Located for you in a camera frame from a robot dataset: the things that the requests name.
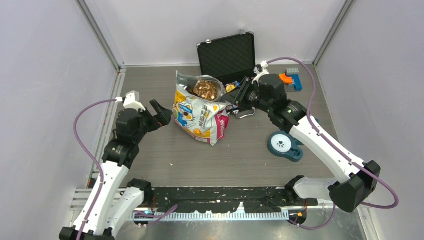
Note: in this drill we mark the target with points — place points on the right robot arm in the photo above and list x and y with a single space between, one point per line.
351 183

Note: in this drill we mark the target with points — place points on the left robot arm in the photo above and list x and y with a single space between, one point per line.
100 219

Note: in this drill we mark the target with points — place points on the toy brick assembly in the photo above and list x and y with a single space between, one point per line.
291 79

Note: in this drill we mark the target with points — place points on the yellow dealer button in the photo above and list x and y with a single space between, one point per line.
229 88

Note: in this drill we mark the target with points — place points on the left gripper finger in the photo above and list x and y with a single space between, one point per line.
164 118
160 111

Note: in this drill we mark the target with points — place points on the black poker chip case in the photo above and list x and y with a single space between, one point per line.
228 59

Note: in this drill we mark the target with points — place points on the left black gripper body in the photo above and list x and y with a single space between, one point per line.
148 122

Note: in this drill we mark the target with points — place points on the metal food scoop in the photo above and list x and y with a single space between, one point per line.
209 89

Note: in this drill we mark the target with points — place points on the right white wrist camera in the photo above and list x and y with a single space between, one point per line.
260 70

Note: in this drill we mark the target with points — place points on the pet food bag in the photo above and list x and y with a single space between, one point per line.
206 121

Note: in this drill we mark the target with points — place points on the teal double pet bowl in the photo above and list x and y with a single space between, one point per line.
283 145

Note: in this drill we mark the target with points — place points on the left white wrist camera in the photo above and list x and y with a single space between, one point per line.
131 101

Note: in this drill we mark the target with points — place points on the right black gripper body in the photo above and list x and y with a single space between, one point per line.
250 96

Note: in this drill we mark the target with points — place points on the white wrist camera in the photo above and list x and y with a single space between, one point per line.
260 70
131 101

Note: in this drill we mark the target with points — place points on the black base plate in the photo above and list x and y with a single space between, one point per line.
222 200

